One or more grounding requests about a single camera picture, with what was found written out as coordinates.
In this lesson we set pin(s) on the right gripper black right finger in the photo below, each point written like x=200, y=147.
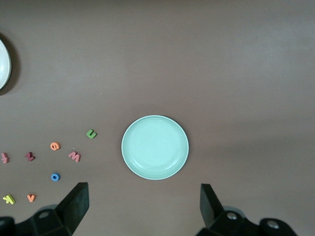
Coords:
x=214, y=214

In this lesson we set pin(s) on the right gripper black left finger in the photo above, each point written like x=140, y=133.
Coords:
x=71, y=211

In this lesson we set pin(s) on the pink foam letter w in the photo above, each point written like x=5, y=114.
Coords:
x=74, y=156

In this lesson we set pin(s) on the orange foam letter e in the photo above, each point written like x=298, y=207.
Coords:
x=53, y=146

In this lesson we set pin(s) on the green foam letter u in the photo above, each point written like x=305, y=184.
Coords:
x=91, y=135

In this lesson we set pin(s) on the blue foam letter o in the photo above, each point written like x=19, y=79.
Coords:
x=52, y=177

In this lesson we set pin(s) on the orange foam letter v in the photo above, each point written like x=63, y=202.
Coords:
x=31, y=198

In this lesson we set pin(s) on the yellow foam letter k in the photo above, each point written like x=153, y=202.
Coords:
x=9, y=199

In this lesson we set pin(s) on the dark red foam letter z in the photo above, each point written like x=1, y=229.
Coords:
x=30, y=156

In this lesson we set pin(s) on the pink foam letter f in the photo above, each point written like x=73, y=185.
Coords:
x=4, y=158

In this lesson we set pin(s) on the light green plate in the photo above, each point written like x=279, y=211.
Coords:
x=155, y=147

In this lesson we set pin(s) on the beige plate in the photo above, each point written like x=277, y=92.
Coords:
x=3, y=66

